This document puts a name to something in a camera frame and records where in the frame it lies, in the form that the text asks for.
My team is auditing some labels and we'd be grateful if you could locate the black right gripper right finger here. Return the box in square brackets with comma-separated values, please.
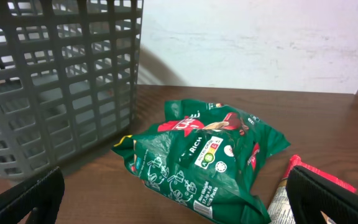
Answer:
[286, 166, 358, 224]

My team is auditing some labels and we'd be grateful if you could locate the green Nescafe coffee bag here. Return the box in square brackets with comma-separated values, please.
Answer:
[113, 99, 289, 223]

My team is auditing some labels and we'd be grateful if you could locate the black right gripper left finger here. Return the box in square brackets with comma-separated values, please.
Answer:
[0, 167, 65, 224]

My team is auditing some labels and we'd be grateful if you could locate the grey plastic basket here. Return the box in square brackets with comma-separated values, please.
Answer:
[0, 0, 144, 181]

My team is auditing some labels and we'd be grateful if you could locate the orange noodle packet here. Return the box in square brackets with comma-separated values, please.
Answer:
[267, 154, 357, 224]

